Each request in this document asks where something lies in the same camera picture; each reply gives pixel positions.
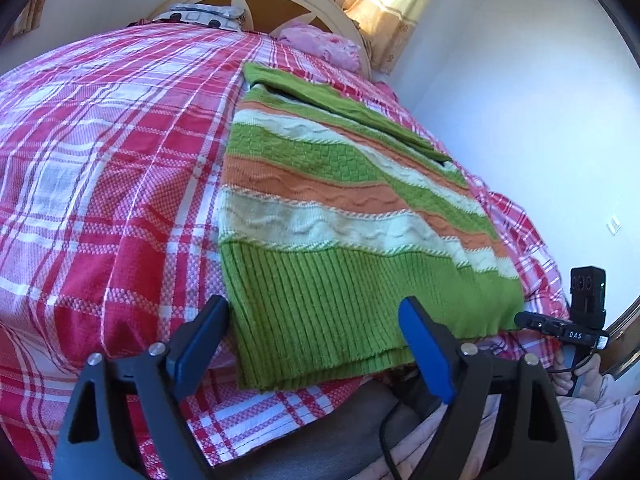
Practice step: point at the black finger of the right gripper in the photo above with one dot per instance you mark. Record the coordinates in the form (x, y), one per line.
(540, 323)

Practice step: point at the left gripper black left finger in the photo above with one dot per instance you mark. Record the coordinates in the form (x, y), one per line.
(97, 438)

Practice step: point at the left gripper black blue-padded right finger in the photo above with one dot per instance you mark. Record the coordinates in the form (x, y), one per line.
(529, 439)

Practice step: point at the green orange striped knit sweater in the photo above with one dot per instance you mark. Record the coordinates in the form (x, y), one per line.
(328, 215)

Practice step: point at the person's right hand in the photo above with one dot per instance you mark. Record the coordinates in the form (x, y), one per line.
(589, 373)

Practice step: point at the red white plaid bedspread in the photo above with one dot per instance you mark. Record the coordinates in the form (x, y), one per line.
(111, 151)

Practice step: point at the pink floral pillow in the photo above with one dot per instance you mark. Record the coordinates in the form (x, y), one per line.
(334, 49)

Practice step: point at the white black patterned pillow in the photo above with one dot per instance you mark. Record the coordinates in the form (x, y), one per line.
(228, 18)

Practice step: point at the yellow curtain at side window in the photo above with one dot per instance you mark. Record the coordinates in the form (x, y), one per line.
(27, 21)

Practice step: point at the cream wooden headboard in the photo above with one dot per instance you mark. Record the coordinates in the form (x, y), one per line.
(269, 16)

